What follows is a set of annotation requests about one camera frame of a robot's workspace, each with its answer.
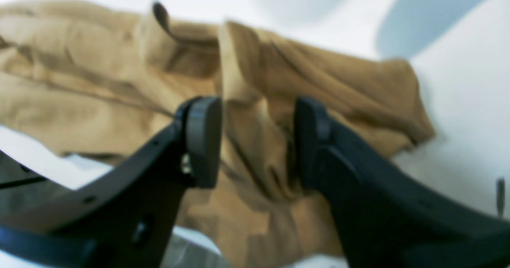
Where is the tan t-shirt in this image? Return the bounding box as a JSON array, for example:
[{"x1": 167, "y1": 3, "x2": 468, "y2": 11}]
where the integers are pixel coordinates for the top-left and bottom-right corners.
[{"x1": 0, "y1": 0, "x2": 435, "y2": 268}]

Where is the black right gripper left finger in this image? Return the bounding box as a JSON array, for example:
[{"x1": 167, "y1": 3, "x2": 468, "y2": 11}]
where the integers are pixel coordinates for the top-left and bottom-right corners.
[{"x1": 1, "y1": 97, "x2": 222, "y2": 268}]

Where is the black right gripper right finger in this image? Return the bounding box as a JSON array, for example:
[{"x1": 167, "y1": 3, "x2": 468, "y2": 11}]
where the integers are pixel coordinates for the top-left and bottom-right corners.
[{"x1": 294, "y1": 97, "x2": 510, "y2": 268}]

